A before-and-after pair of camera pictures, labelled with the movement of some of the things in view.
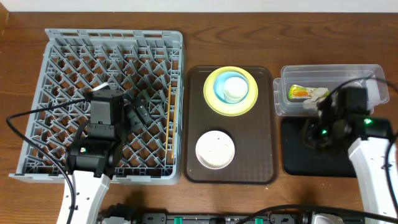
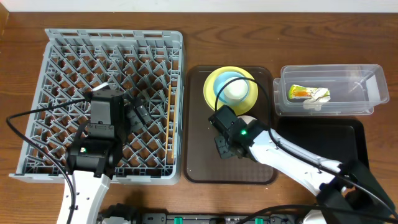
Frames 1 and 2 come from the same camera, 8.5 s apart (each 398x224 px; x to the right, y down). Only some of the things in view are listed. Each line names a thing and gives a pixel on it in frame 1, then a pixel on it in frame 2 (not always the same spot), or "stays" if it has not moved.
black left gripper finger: (134, 121) stays
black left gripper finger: (142, 111) stays
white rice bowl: (215, 150) → (247, 118)
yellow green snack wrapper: (297, 91) stays
